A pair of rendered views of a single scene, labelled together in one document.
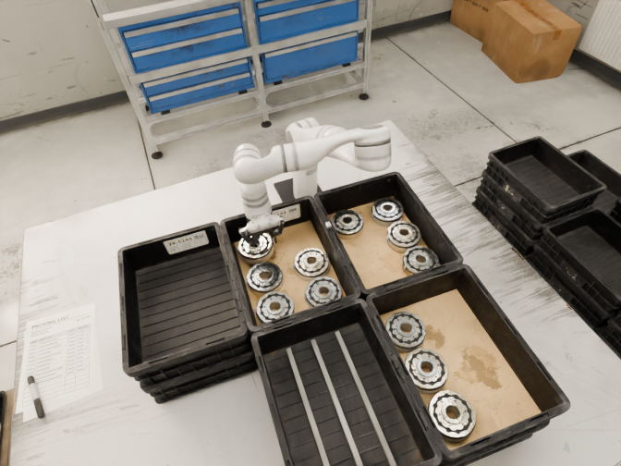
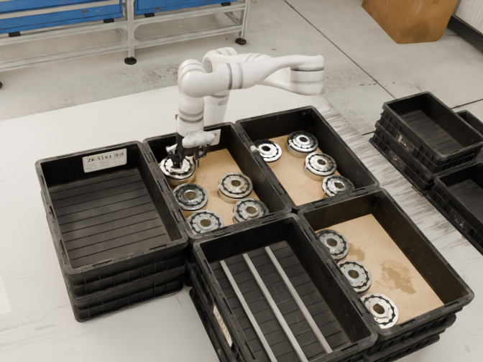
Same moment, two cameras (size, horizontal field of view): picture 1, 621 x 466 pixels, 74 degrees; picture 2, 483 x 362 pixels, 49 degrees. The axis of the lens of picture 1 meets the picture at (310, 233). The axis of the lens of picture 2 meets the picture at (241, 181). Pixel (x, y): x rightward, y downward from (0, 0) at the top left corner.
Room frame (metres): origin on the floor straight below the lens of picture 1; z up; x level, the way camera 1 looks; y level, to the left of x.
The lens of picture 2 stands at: (-0.33, 0.32, 1.97)
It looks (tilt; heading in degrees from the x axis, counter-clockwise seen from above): 45 degrees down; 343
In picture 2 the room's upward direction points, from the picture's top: 10 degrees clockwise
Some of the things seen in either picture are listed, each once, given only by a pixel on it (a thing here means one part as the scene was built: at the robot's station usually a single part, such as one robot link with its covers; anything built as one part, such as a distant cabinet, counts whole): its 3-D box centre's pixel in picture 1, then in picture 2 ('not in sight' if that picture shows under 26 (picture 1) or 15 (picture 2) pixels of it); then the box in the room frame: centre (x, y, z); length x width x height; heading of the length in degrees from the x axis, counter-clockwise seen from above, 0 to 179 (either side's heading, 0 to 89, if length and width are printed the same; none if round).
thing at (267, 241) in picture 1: (255, 244); (177, 166); (0.79, 0.17, 0.88); 0.10 x 0.10 x 0.01
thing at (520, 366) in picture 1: (452, 357); (374, 266); (0.40, -0.32, 0.87); 0.40 x 0.30 x 0.11; 16
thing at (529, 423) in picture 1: (456, 348); (381, 254); (0.40, -0.32, 0.92); 0.40 x 0.30 x 0.02; 16
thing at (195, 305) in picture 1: (183, 300); (109, 214); (0.63, 0.37, 0.87); 0.40 x 0.30 x 0.11; 16
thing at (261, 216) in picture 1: (258, 207); (192, 124); (0.78, 0.14, 1.04); 0.11 x 0.09 x 0.06; 16
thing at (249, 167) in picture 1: (261, 164); (207, 80); (0.80, 0.11, 1.18); 0.14 x 0.09 x 0.07; 95
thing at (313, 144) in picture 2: (387, 209); (302, 141); (0.91, -0.26, 0.86); 0.10 x 0.10 x 0.01
